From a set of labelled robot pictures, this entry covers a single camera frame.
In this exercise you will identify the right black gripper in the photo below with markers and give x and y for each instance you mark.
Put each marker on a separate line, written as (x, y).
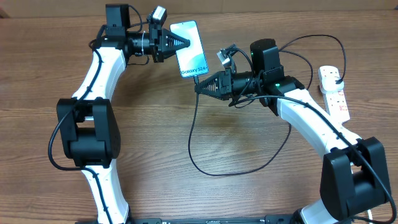
(225, 90)

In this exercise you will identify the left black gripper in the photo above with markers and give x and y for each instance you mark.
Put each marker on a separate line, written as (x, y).
(160, 40)

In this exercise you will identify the Samsung Galaxy smartphone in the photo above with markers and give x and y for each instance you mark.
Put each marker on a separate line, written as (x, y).
(191, 59)

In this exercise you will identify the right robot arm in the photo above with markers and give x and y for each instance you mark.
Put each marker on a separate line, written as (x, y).
(354, 173)

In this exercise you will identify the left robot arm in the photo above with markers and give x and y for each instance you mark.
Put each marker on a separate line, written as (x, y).
(86, 122)

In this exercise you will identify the white USB charger plug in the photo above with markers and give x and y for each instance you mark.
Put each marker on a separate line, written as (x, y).
(331, 84)

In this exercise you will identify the white power strip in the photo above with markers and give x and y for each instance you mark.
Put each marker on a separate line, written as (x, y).
(335, 103)

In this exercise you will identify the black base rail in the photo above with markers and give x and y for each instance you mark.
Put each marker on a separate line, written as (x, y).
(211, 221)

